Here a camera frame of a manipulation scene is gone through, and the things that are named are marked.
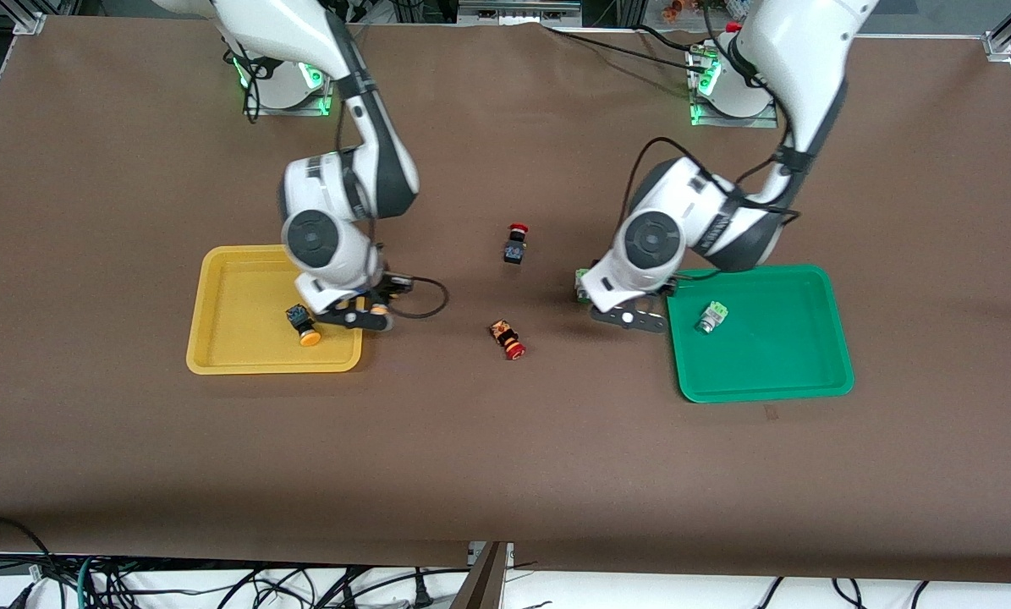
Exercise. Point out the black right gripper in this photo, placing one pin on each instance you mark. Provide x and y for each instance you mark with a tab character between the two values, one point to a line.
377	295

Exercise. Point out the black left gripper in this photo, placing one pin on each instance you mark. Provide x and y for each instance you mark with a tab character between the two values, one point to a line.
665	288

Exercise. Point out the yellow push button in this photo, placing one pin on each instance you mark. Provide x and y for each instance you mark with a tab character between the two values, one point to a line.
380	310
299	318

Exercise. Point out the green push button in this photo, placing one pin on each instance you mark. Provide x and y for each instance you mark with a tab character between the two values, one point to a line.
582	281
716	312

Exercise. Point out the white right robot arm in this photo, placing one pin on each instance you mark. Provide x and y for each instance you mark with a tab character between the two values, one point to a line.
327	241

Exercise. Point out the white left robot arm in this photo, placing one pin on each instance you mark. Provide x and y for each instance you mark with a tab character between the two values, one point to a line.
653	241

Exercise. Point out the red button orange body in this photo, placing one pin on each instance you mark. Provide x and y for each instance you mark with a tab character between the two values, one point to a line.
502	332

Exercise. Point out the green plastic tray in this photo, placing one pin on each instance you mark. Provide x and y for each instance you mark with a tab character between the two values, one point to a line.
776	355

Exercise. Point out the red button black body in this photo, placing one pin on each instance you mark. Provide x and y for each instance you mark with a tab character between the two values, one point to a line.
515	249

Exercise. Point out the yellow plastic tray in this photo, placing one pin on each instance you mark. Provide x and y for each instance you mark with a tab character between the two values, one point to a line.
243	338

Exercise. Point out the brown table cloth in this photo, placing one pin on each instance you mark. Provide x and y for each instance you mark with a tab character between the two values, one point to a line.
505	465

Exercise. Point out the colourful background object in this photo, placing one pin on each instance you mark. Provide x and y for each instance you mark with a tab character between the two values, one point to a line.
691	8

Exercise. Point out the grey background device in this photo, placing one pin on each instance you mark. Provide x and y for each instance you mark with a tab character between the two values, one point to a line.
513	10

